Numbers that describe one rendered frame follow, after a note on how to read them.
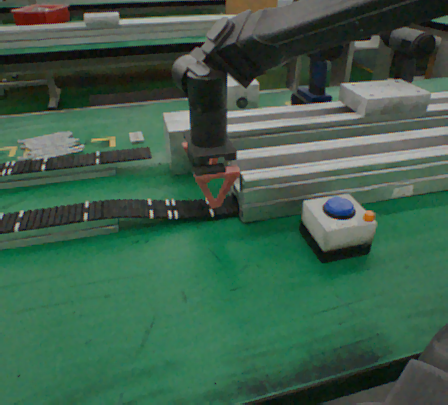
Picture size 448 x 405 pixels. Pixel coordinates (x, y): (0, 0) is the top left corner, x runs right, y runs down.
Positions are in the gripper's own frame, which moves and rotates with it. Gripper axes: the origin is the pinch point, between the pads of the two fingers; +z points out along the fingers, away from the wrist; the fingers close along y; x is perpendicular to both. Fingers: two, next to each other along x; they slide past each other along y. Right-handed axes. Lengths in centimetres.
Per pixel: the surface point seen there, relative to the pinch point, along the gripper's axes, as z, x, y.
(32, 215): 0.9, 28.2, 1.0
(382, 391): 60, -41, -10
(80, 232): 3.2, 21.2, -2.1
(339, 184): -0.8, -21.1, -4.9
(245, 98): -1.7, -17.9, 38.7
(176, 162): 1.4, 3.7, 14.0
